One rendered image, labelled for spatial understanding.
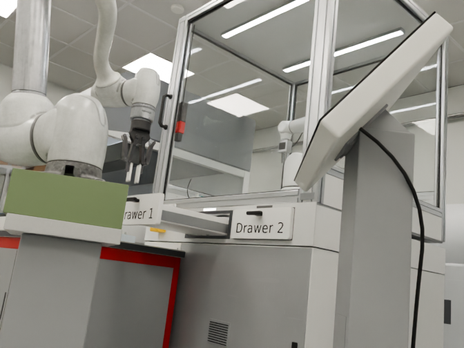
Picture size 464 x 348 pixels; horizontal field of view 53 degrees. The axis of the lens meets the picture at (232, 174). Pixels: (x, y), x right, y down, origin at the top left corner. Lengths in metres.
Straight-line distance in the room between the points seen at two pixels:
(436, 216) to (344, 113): 1.48
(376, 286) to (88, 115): 0.88
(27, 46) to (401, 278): 1.23
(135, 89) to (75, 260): 0.77
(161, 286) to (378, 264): 1.12
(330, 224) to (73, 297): 0.84
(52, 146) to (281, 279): 0.83
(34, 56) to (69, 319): 0.79
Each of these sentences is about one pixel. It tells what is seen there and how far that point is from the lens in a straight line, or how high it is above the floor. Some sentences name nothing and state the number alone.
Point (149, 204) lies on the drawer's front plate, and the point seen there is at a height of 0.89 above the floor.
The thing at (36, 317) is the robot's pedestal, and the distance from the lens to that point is 1.30.
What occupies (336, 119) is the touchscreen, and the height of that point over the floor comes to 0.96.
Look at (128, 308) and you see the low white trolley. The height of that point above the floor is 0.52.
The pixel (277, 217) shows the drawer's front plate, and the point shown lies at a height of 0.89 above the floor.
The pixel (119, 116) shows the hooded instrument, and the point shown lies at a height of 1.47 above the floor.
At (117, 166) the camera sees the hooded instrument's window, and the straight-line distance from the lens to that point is 2.65.
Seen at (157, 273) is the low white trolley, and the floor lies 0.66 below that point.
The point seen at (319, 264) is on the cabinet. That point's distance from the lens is 1.56.
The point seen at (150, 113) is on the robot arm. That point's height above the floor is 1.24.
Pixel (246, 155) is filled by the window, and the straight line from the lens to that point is 1.87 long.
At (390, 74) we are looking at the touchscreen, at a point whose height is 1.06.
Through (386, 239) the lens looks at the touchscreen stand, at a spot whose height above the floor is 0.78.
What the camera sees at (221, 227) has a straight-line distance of 1.81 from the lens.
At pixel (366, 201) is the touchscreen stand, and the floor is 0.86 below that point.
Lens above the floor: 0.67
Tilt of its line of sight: 13 degrees up
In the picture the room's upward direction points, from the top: 7 degrees clockwise
